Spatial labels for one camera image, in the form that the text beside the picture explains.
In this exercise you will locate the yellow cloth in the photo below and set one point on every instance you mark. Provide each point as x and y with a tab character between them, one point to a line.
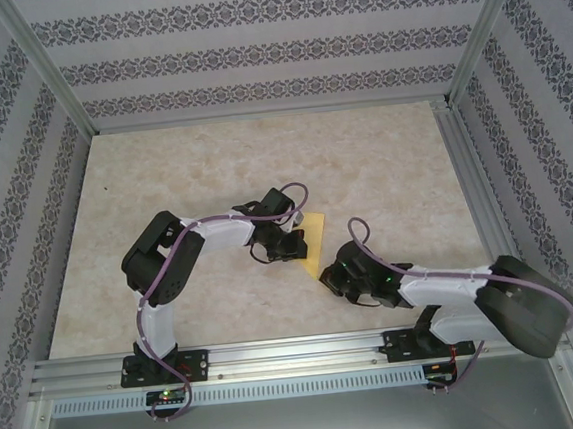
315	242

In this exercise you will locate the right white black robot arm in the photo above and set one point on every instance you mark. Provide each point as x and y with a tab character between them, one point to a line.
438	286

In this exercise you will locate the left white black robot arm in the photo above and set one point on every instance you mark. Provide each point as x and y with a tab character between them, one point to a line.
156	331

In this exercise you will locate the grey sheet metal shelf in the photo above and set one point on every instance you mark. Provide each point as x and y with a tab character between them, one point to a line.
305	428

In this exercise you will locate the small circuit board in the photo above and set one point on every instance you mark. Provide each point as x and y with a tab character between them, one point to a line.
438	376
167	396

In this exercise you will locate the aluminium side rails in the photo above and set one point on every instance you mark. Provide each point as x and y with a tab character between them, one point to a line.
468	168

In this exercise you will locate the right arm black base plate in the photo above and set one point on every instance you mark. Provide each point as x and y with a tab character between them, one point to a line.
396	345

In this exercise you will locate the long aluminium mounting rail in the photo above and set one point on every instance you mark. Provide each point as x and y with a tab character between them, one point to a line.
294	354

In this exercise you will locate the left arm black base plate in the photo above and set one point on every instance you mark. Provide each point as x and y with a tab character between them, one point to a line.
199	365

